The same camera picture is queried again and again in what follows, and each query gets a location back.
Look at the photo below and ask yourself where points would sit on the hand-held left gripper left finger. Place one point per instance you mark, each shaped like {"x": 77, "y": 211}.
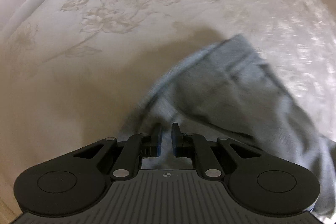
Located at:
{"x": 158, "y": 140}

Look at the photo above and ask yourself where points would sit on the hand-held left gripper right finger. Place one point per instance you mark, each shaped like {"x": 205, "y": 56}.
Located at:
{"x": 174, "y": 140}

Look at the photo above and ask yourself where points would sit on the light grey-blue pants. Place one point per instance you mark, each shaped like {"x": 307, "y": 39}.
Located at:
{"x": 223, "y": 87}

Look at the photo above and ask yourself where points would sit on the white floral bedspread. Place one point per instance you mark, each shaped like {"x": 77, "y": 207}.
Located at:
{"x": 118, "y": 16}

